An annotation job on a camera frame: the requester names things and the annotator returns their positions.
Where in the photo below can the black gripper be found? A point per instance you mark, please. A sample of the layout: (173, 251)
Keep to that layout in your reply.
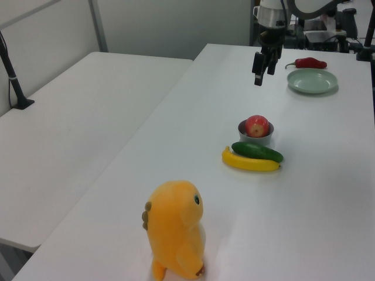
(272, 39)

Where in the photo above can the red apple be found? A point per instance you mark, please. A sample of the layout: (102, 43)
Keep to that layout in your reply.
(257, 126)

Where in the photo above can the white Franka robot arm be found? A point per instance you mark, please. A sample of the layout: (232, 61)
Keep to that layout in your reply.
(274, 16)

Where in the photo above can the red chili pepper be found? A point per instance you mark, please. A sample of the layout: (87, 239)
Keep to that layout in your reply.
(310, 63)

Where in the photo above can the pale green plate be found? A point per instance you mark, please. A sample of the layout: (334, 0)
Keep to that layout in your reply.
(312, 81)

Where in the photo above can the grey metal bowl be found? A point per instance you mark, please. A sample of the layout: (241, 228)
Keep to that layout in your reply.
(254, 140)

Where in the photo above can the green cucumber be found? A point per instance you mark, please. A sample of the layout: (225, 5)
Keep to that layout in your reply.
(257, 151)

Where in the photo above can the black background machine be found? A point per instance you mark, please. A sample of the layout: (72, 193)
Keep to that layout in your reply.
(348, 23)

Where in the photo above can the yellow banana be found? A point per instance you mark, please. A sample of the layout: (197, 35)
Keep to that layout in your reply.
(246, 163)

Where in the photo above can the orange plush chick toy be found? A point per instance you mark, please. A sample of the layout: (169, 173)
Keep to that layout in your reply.
(173, 228)

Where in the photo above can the white side table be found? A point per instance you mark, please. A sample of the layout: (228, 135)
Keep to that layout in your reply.
(73, 131)

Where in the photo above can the black camera stand pole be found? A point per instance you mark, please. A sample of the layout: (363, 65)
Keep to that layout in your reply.
(13, 79)
(366, 47)

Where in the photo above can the grey partition frame post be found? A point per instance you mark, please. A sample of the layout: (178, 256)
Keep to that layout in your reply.
(98, 26)

